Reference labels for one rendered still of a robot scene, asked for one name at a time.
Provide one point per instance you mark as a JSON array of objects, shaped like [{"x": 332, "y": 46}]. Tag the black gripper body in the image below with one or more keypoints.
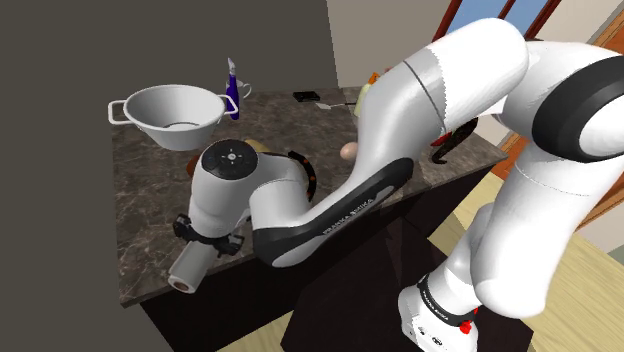
[{"x": 207, "y": 239}]

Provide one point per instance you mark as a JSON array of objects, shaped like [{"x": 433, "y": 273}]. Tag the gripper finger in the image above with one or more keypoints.
[
  {"x": 182, "y": 227},
  {"x": 233, "y": 245}
]

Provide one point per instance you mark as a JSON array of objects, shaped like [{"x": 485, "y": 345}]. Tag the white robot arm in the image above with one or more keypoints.
[{"x": 516, "y": 229}]

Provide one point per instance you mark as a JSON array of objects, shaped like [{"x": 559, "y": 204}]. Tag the white paper towel roll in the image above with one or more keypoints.
[{"x": 187, "y": 269}]

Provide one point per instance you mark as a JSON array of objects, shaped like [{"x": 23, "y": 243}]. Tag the brown round thing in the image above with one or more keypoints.
[{"x": 191, "y": 166}]

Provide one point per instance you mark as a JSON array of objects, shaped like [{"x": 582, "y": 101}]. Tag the dark kitchen cabinet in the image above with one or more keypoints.
[{"x": 219, "y": 312}]

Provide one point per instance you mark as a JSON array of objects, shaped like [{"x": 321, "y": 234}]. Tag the yellow rounded thing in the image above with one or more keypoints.
[{"x": 257, "y": 145}]

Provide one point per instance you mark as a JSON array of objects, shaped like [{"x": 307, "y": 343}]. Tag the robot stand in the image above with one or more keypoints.
[{"x": 351, "y": 302}]

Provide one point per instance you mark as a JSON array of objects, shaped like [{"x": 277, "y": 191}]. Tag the blue spray bottle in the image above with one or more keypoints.
[{"x": 233, "y": 95}]

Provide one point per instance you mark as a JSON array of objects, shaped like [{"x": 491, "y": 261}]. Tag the tan egg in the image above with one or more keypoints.
[{"x": 348, "y": 151}]

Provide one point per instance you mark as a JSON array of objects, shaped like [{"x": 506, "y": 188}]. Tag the white mug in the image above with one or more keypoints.
[{"x": 244, "y": 90}]

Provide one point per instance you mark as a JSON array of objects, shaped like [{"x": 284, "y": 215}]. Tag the black flat box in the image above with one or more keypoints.
[{"x": 306, "y": 96}]

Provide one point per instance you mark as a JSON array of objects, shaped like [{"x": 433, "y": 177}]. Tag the yellow bottle with orange top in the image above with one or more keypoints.
[{"x": 362, "y": 100}]

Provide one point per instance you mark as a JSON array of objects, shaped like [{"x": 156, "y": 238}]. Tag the black curved tool red end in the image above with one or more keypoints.
[{"x": 451, "y": 142}]

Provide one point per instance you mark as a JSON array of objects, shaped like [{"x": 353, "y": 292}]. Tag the red-framed window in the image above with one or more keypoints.
[{"x": 475, "y": 13}]

